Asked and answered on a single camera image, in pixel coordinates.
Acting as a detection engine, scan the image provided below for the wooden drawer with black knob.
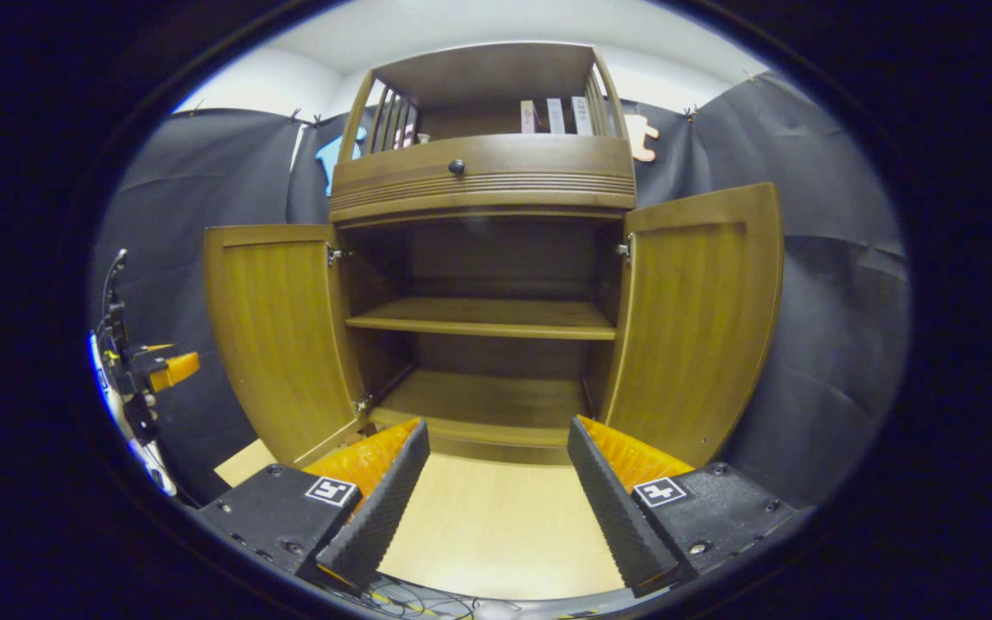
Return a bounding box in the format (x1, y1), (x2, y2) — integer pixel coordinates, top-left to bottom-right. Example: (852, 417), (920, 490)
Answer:
(330, 133), (636, 216)

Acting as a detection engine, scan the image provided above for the wooden double-door shoe cabinet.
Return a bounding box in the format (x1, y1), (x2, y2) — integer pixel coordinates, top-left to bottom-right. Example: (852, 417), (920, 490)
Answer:
(203, 41), (785, 470)

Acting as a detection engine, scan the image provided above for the wooden inner cabinet shelf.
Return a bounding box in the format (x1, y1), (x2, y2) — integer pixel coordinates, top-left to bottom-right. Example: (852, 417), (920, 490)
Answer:
(345, 297), (617, 341)

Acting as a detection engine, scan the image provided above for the plain wooden shoe cabinet door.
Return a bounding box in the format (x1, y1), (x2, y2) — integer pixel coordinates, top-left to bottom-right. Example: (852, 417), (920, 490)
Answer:
(601, 183), (785, 468)

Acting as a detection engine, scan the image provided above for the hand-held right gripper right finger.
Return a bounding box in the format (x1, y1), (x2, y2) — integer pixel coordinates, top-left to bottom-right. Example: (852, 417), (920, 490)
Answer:
(567, 415), (798, 598)

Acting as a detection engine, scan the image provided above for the black backdrop cloth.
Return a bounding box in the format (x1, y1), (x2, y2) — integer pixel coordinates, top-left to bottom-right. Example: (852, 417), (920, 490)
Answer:
(87, 73), (915, 509)

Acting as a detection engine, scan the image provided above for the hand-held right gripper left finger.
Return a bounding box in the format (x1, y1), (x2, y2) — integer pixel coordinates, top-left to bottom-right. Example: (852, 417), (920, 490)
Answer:
(195, 418), (432, 595)

